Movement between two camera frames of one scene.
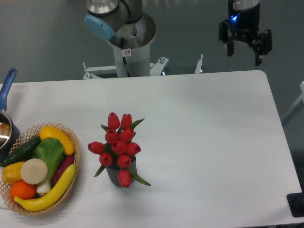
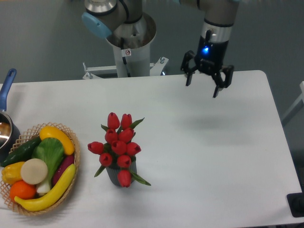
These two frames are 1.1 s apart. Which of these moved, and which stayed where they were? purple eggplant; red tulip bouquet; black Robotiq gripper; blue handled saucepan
Moved: black Robotiq gripper
Stayed: purple eggplant; red tulip bouquet; blue handled saucepan
